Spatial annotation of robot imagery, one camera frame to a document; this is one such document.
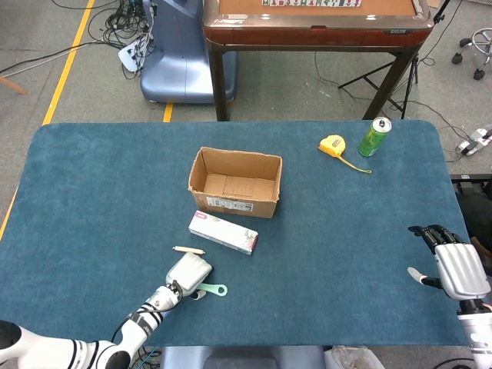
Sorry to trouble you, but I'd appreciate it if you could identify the blue grey machine base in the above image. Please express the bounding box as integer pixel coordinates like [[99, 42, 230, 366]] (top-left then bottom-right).
[[140, 0, 238, 105]]

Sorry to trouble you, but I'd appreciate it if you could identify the white power strip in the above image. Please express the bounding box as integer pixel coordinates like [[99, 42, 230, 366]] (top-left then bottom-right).
[[118, 38, 146, 73], [455, 128, 492, 157]]

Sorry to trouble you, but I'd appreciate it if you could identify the clear plastic bag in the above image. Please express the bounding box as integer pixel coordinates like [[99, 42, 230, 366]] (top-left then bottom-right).
[[324, 344, 385, 369]]

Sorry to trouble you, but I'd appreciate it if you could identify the open brown cardboard box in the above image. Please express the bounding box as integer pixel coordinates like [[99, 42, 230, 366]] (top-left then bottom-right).
[[187, 146, 284, 219]]

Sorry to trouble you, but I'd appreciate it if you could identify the blue grey robot torso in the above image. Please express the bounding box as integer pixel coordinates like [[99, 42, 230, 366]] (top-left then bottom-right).
[[159, 345, 326, 369]]

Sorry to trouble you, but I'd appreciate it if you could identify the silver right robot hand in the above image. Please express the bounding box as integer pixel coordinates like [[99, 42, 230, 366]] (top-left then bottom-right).
[[407, 224, 492, 301]]

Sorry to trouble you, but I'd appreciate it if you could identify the brown mahjong table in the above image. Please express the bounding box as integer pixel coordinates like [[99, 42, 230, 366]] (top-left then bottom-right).
[[201, 0, 432, 122]]

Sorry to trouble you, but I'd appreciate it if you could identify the black cable bundle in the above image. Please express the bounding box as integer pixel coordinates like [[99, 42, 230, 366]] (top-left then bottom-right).
[[88, 0, 155, 80]]

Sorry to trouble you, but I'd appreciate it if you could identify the yellow tape measure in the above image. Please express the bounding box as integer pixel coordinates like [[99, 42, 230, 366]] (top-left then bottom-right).
[[317, 134, 373, 175]]

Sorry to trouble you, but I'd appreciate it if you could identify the chrome wheeled stool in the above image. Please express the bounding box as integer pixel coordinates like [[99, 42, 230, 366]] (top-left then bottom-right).
[[451, 27, 492, 81]]

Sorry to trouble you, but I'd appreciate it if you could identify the light wooden furniture leg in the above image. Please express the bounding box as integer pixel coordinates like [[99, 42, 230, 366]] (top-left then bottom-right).
[[0, 75, 28, 95]]

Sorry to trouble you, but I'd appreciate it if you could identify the green drink can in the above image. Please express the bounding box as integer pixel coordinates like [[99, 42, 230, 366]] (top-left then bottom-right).
[[357, 116, 393, 158]]

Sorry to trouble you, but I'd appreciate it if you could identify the green toothbrush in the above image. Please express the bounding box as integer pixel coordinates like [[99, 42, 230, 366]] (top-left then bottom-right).
[[199, 283, 228, 298]]

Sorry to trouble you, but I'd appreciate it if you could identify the white floral toothpaste box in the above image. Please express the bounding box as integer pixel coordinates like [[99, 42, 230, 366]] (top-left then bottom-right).
[[188, 210, 259, 255]]

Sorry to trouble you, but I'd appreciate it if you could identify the black equipment frame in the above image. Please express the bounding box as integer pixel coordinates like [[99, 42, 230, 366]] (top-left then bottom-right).
[[449, 173, 492, 247]]

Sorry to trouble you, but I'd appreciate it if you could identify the black tripod stand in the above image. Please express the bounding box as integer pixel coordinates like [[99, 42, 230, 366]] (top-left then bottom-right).
[[337, 0, 453, 120]]

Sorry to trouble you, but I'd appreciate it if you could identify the wrapped sausage stick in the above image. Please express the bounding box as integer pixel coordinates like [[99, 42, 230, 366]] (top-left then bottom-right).
[[172, 245, 207, 256]]

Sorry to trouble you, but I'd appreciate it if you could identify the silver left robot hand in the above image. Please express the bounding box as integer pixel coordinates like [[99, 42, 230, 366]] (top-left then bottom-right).
[[165, 255, 214, 301]]

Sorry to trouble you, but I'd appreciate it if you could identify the blue carpet table cover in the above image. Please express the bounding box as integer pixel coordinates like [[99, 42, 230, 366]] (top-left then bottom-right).
[[0, 119, 476, 347]]

